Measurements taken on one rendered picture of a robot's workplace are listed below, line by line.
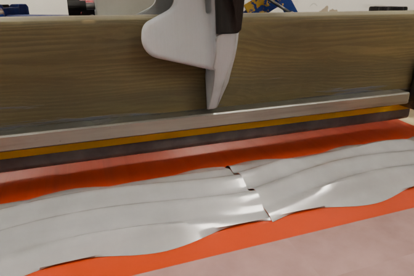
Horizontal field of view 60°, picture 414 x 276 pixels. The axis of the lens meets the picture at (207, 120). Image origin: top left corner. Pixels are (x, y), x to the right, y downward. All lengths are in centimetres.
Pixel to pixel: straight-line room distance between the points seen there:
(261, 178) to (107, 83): 12
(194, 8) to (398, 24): 18
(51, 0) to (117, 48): 415
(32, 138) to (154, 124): 7
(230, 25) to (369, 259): 15
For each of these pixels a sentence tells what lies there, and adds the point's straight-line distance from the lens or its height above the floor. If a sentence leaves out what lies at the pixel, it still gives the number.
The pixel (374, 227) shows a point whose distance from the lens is 22.
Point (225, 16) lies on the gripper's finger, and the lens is 22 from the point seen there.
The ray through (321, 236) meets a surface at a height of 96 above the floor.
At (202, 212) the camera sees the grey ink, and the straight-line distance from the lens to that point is 20.
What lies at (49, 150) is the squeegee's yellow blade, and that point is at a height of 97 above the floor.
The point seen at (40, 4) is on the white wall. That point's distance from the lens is 439.
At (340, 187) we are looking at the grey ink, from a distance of 24.
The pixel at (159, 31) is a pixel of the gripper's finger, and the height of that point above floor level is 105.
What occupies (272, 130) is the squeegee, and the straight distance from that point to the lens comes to 30.
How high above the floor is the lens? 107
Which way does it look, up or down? 19 degrees down
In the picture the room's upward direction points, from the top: straight up
